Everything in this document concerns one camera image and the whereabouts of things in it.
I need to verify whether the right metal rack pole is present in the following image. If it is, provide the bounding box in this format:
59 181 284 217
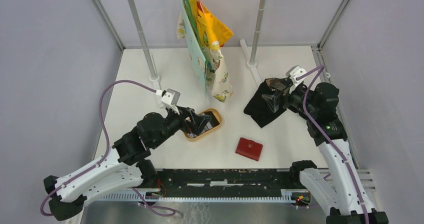
239 0 266 87

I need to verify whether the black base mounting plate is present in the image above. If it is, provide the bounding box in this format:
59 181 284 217
139 168 306 198

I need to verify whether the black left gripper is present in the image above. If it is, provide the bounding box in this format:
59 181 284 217
152 103 212 148

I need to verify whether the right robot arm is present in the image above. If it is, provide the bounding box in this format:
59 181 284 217
261 77 389 224

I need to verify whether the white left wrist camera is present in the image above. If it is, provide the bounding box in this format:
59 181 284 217
155 88 181 115

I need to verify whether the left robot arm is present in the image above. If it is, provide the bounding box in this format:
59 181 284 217
43 106 213 221

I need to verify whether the white slotted cable duct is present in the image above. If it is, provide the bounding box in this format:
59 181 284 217
86 190 296 204

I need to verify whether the left metal rack pole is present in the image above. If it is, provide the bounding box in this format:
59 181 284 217
127 0 161 90

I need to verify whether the metal rack pole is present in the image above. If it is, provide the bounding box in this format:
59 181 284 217
239 0 266 87
127 0 161 90

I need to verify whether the green hanging cloth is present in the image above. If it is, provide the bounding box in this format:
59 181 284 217
177 0 208 98

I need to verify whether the yellow floral hanging cloth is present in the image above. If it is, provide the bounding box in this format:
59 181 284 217
176 0 234 103

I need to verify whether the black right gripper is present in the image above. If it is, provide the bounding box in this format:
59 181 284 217
262 77 319 118

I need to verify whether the black shirt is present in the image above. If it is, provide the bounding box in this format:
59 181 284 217
243 77 297 128

